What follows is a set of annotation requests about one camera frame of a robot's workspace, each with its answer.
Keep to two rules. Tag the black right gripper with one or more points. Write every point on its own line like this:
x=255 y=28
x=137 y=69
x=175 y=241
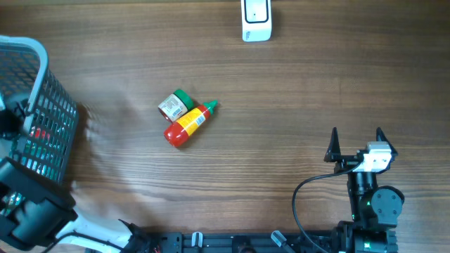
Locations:
x=333 y=154

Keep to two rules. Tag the red sauce bottle green cap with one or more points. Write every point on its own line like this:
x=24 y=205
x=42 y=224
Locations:
x=183 y=128

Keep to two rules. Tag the small jar green lid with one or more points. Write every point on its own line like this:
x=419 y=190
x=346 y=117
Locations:
x=176 y=105

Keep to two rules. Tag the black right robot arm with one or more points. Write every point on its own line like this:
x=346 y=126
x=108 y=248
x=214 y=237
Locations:
x=375 y=209

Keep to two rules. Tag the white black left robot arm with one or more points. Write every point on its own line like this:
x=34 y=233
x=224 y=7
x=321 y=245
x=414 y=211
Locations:
x=47 y=215

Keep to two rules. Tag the white barcode scanner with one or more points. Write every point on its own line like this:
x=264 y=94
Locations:
x=256 y=20

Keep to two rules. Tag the grey plastic mesh basket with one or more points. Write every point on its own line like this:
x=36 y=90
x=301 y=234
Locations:
x=38 y=116

